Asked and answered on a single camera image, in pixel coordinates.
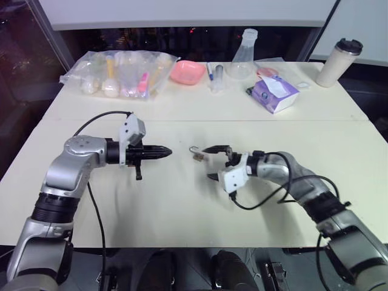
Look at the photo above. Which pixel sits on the pink round dish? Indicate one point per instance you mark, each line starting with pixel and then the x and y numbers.
pixel 266 72

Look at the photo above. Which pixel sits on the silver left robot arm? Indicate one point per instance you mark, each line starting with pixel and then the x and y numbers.
pixel 60 169

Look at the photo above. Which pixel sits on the pink soap box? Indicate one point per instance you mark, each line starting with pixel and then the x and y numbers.
pixel 186 72

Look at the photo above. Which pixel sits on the white board panel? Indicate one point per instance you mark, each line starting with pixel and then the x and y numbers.
pixel 188 12

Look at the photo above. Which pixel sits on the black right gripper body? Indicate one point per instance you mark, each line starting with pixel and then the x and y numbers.
pixel 232 158

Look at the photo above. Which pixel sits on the cream tumbler with black lid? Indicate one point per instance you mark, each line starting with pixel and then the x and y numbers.
pixel 333 65

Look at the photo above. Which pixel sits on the white lumpy object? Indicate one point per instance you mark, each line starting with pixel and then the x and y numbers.
pixel 88 85

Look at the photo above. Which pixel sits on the clear conical flask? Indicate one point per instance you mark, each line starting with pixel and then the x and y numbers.
pixel 244 57

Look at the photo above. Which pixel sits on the clear plastic zip bag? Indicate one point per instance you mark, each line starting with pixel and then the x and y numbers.
pixel 127 78

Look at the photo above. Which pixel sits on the small white flat packet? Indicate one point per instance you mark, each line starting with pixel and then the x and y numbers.
pixel 304 85

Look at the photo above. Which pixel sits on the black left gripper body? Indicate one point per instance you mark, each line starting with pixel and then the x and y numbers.
pixel 135 154

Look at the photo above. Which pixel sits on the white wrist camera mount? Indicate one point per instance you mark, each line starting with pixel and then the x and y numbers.
pixel 126 128
pixel 233 179

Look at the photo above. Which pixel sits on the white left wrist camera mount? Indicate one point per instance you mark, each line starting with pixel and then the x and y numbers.
pixel 126 128

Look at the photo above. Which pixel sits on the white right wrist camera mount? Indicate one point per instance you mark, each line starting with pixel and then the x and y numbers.
pixel 233 179

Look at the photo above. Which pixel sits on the small metal clip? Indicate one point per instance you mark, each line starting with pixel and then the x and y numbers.
pixel 197 157

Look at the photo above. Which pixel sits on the blue capped white marker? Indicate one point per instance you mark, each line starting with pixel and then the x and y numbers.
pixel 209 71

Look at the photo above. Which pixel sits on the dark rounded shape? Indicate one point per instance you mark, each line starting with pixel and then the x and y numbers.
pixel 230 269

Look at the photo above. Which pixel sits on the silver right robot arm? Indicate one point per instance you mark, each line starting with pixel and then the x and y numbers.
pixel 357 242

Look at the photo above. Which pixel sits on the clear plastic sheet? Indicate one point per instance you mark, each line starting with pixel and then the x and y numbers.
pixel 295 72

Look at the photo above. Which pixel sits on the clear plastic cylinder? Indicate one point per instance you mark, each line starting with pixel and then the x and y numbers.
pixel 219 78

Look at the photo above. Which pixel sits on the small pink tube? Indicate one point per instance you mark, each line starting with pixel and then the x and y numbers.
pixel 143 82

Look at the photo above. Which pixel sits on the purple white tissue pack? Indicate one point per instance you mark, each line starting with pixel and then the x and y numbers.
pixel 277 97

